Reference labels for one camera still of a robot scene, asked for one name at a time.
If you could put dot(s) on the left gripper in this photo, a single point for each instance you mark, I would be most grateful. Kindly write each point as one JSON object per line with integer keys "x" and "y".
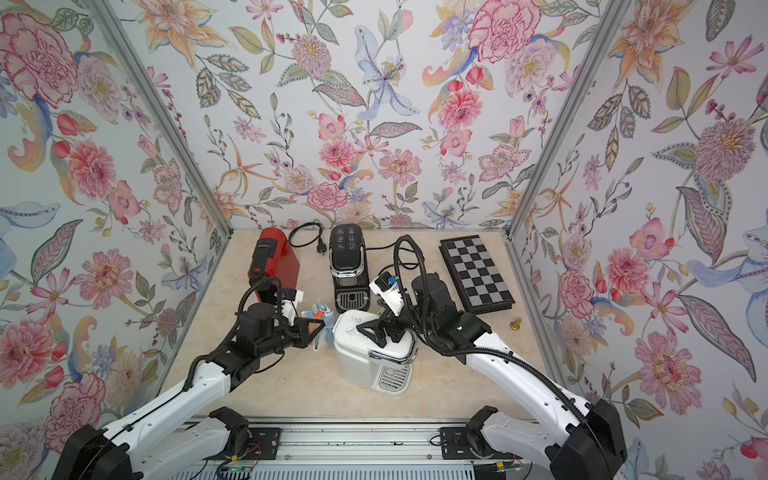
{"x": 302, "y": 331}

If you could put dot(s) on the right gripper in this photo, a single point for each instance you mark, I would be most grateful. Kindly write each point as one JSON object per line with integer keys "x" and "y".
{"x": 393, "y": 322}

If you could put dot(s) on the blue striped cloth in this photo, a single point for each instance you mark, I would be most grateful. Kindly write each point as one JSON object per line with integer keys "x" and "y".
{"x": 322, "y": 321}

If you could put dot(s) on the white coffee machine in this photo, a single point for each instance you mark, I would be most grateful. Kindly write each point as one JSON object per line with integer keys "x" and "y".
{"x": 385, "y": 369}

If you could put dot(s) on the black coffee machine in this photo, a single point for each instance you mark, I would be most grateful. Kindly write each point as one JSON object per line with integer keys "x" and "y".
{"x": 349, "y": 268}

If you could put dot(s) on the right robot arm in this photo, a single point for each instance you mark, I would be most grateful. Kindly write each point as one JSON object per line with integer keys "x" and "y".
{"x": 570, "y": 436}

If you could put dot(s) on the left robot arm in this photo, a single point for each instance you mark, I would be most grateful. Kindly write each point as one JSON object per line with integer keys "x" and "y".
{"x": 153, "y": 442}

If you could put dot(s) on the red coffee machine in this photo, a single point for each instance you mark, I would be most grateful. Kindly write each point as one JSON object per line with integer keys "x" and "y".
{"x": 273, "y": 256}

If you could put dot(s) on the black white chessboard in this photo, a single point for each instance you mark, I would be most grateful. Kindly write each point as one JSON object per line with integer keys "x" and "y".
{"x": 477, "y": 279}

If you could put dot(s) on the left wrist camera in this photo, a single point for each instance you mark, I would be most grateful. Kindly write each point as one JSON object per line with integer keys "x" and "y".
{"x": 290, "y": 300}

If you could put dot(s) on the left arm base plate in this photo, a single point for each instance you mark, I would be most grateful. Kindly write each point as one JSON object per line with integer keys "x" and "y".
{"x": 262, "y": 446}

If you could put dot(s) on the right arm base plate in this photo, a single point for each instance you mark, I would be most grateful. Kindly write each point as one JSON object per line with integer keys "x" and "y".
{"x": 457, "y": 443}

